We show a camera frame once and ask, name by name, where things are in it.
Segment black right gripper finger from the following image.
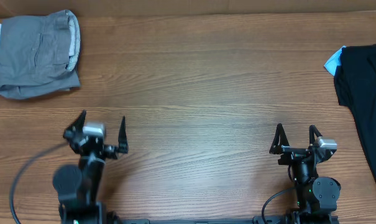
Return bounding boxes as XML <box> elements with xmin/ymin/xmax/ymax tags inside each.
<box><xmin>308</xmin><ymin>125</ymin><xmax>323</xmax><ymax>149</ymax></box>
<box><xmin>269</xmin><ymin>123</ymin><xmax>290</xmax><ymax>154</ymax></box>

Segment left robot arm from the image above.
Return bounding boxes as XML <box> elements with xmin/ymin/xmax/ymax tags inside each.
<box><xmin>53</xmin><ymin>111</ymin><xmax>129</xmax><ymax>224</ymax></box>

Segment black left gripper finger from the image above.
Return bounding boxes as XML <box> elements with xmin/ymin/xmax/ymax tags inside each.
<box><xmin>117</xmin><ymin>116</ymin><xmax>129</xmax><ymax>154</ymax></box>
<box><xmin>63</xmin><ymin>110</ymin><xmax>86</xmax><ymax>140</ymax></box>

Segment grey shorts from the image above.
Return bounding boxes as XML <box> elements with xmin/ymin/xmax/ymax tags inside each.
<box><xmin>0</xmin><ymin>9</ymin><xmax>81</xmax><ymax>100</ymax></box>

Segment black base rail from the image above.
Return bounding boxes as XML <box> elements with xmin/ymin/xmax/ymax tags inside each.
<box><xmin>119</xmin><ymin>215</ymin><xmax>288</xmax><ymax>224</ymax></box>

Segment light blue cloth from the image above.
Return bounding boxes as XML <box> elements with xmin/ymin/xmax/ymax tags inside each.
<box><xmin>324</xmin><ymin>45</ymin><xmax>346</xmax><ymax>76</ymax></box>

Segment black garment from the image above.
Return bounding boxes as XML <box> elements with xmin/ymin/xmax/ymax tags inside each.
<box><xmin>334</xmin><ymin>44</ymin><xmax>376</xmax><ymax>182</ymax></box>

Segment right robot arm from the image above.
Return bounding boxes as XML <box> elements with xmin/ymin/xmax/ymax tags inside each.
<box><xmin>261</xmin><ymin>123</ymin><xmax>341</xmax><ymax>224</ymax></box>

